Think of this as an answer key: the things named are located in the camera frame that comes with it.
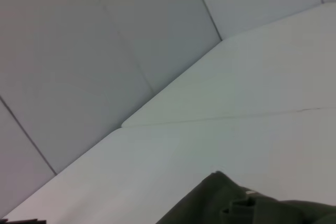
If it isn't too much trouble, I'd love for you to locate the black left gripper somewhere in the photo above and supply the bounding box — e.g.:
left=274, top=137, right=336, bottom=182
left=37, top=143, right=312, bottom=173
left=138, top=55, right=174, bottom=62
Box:
left=0, top=218, right=47, bottom=224

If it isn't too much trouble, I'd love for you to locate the dark green t-shirt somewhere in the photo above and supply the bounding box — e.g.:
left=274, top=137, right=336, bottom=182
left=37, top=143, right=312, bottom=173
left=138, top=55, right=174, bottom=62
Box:
left=155, top=170, right=336, bottom=224

